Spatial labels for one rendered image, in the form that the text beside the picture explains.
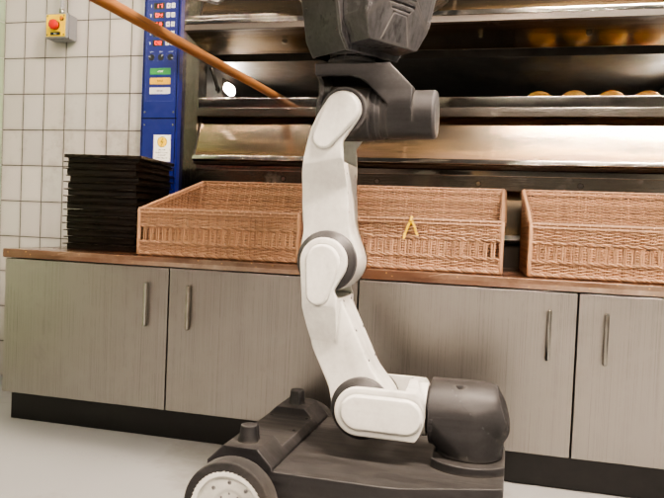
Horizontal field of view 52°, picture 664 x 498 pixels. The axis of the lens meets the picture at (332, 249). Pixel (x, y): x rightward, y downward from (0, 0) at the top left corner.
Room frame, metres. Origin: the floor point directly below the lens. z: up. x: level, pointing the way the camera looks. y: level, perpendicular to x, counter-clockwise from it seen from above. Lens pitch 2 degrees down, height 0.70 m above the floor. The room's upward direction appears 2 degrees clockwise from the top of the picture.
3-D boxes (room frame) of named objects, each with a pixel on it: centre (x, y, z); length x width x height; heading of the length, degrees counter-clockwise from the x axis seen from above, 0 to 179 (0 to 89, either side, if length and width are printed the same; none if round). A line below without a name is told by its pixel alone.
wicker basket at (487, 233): (2.20, -0.27, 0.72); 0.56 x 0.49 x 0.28; 76
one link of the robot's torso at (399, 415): (1.60, -0.14, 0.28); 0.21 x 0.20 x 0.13; 75
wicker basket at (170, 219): (2.35, 0.31, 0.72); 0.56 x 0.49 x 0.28; 76
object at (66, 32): (2.79, 1.14, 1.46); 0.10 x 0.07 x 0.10; 76
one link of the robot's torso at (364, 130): (1.63, -0.03, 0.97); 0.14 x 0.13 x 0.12; 165
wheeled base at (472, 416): (1.61, -0.11, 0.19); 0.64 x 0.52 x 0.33; 75
